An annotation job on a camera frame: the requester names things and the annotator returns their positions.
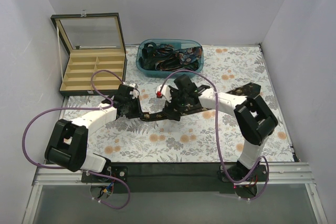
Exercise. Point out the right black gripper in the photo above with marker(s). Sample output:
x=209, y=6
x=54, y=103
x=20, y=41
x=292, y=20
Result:
x=171, y=109

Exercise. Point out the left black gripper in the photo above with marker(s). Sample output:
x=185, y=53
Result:
x=135, y=109

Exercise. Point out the black gold floral tie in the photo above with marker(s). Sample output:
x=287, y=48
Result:
x=244, y=90

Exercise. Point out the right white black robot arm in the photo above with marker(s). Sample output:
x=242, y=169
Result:
x=255, y=119

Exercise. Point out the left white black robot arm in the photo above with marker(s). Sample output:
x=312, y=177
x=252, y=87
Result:
x=68, y=143

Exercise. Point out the pile of dark ties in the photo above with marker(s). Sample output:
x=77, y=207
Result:
x=162, y=58

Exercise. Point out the blue floral tie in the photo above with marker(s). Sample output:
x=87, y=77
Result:
x=189, y=55

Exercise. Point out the teal plastic bin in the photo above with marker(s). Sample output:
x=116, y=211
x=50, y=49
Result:
x=178, y=44

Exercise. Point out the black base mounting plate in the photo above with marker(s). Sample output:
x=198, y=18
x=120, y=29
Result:
x=175, y=177

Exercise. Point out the black compartment display box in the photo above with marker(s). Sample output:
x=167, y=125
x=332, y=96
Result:
x=96, y=49

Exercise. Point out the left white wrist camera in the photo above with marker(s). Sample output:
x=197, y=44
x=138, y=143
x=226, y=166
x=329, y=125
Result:
x=134, y=92

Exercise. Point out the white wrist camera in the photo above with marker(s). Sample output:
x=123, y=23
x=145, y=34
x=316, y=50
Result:
x=134, y=92
x=164, y=91

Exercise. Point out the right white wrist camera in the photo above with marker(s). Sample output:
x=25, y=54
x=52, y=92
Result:
x=164, y=91

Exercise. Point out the aluminium frame rail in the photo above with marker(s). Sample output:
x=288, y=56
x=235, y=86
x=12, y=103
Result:
x=288, y=196

